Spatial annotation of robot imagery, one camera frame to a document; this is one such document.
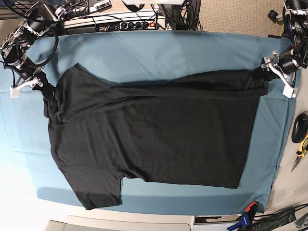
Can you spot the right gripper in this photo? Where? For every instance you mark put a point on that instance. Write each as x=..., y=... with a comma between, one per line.
x=36, y=79

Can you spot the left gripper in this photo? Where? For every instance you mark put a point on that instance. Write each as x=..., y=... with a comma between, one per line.
x=282, y=66

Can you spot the dark grey T-shirt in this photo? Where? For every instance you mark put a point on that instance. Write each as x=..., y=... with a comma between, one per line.
x=194, y=130

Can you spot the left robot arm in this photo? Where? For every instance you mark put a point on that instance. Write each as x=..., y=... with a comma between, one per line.
x=294, y=18

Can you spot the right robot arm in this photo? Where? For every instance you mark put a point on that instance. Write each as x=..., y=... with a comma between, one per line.
x=42, y=17

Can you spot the teal table cloth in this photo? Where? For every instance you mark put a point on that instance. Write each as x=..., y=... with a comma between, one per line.
x=28, y=169

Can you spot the black caster wheel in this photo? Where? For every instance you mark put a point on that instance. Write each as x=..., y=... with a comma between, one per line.
x=272, y=15

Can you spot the black computer mouse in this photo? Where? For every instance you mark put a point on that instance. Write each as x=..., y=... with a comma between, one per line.
x=300, y=128

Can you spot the black power strip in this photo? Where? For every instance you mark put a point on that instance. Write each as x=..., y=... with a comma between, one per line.
x=137, y=25

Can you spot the blue orange clamp bottom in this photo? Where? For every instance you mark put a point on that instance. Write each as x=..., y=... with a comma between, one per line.
x=246, y=218

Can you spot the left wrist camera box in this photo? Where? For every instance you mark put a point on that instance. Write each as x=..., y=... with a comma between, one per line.
x=289, y=92

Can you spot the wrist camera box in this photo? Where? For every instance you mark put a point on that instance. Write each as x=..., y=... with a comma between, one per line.
x=14, y=92
x=289, y=92

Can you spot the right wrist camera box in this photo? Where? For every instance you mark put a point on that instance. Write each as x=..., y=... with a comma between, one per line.
x=14, y=92

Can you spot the yellow handled pliers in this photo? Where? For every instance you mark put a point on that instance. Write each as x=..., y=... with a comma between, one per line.
x=301, y=153

